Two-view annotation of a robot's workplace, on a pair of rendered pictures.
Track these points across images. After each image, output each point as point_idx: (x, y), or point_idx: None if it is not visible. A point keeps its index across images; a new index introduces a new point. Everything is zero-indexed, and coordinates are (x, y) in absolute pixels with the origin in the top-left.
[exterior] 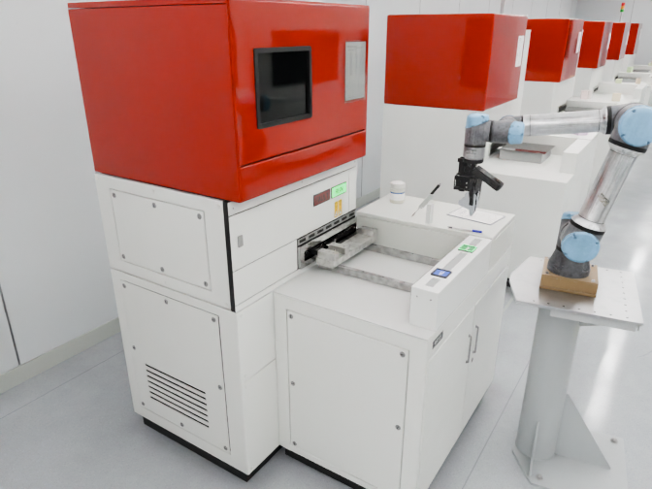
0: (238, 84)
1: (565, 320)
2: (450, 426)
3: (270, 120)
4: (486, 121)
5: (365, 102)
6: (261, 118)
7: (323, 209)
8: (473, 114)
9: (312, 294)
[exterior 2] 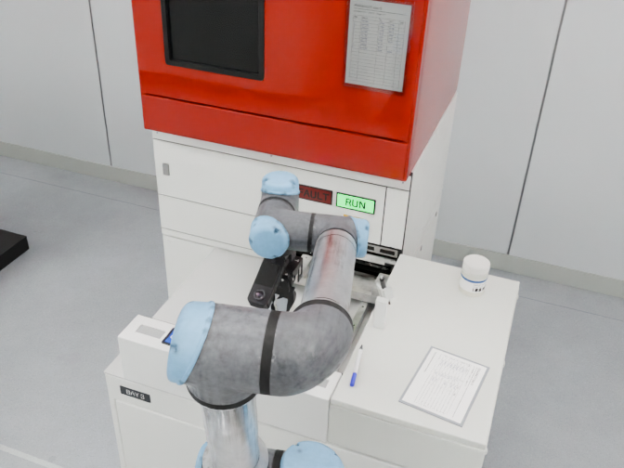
0: (137, 9)
1: None
2: None
3: (189, 61)
4: (267, 193)
5: (406, 101)
6: (175, 55)
7: (317, 210)
8: (279, 173)
9: (211, 275)
